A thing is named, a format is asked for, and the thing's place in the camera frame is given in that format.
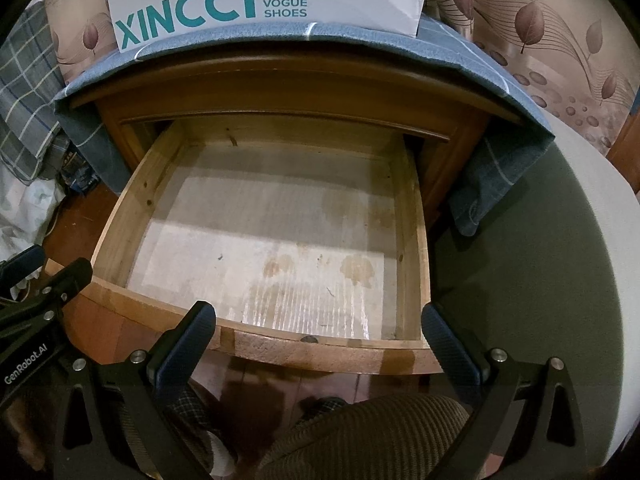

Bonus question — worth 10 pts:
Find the brown corduroy trouser leg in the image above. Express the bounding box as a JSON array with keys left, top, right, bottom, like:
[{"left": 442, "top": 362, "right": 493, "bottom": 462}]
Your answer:
[{"left": 255, "top": 392, "right": 469, "bottom": 479}]

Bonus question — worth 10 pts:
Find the wooden drawer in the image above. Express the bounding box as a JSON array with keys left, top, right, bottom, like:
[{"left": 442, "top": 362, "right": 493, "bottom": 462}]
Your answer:
[{"left": 44, "top": 112, "right": 444, "bottom": 376}]

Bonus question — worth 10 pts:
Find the white crumpled cloth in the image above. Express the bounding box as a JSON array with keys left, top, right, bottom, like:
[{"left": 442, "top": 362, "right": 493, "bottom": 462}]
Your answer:
[{"left": 0, "top": 164, "right": 64, "bottom": 261}]

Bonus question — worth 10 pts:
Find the grey plaid blanket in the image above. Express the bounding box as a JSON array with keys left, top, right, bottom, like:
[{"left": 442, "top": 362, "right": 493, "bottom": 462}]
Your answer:
[{"left": 0, "top": 2, "right": 70, "bottom": 184}]

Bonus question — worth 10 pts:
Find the wooden nightstand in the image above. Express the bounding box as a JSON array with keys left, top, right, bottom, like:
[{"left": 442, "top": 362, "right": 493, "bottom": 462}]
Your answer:
[{"left": 70, "top": 52, "right": 518, "bottom": 222}]

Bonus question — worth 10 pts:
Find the plaid slipper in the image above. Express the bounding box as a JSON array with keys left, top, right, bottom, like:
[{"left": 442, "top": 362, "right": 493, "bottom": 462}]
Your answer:
[{"left": 171, "top": 385, "right": 213, "bottom": 431}]

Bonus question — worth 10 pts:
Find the floral beige bedsheet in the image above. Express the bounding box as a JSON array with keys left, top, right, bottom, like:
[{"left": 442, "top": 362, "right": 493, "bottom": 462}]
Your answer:
[{"left": 41, "top": 0, "right": 640, "bottom": 156}]

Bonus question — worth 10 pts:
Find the blue checked cloth cover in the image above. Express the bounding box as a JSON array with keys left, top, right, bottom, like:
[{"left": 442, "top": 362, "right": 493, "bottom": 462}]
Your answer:
[{"left": 54, "top": 18, "right": 553, "bottom": 236}]

